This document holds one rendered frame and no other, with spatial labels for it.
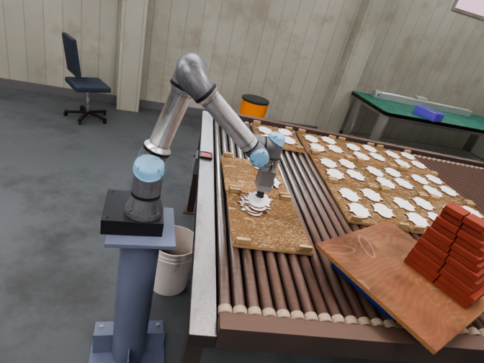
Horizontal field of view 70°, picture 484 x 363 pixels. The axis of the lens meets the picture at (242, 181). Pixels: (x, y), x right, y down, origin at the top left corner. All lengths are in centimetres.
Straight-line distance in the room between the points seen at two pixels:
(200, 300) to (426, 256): 85
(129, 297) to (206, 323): 64
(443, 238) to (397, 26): 518
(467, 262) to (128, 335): 149
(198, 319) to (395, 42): 579
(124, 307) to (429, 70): 623
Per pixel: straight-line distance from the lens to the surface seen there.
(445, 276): 147
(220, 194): 171
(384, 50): 634
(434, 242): 147
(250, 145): 132
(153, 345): 213
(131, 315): 179
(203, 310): 116
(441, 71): 713
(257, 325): 113
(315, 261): 149
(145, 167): 134
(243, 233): 146
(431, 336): 127
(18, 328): 232
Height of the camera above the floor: 180
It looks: 28 degrees down
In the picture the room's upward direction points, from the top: 15 degrees clockwise
